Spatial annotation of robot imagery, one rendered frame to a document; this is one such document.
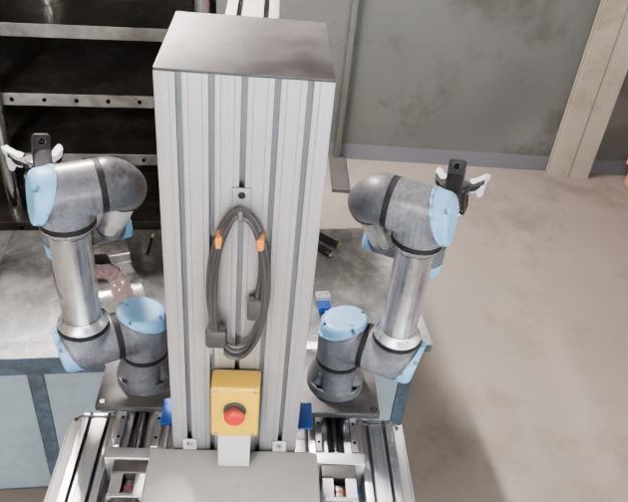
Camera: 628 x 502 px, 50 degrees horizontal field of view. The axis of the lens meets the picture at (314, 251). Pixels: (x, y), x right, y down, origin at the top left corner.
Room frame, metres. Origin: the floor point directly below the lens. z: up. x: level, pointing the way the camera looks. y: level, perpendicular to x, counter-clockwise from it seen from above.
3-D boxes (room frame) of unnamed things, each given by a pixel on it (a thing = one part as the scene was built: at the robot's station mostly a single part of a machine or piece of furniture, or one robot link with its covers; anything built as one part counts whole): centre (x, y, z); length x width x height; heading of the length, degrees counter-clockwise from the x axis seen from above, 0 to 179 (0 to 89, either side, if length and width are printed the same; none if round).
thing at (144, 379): (1.22, 0.40, 1.09); 0.15 x 0.15 x 0.10
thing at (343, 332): (1.27, -0.10, 1.20); 0.13 x 0.12 x 0.14; 70
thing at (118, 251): (1.73, 0.70, 0.86); 0.50 x 0.26 x 0.11; 29
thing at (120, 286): (1.73, 0.69, 0.90); 0.26 x 0.18 x 0.08; 29
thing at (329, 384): (1.27, -0.09, 1.09); 0.15 x 0.15 x 0.10
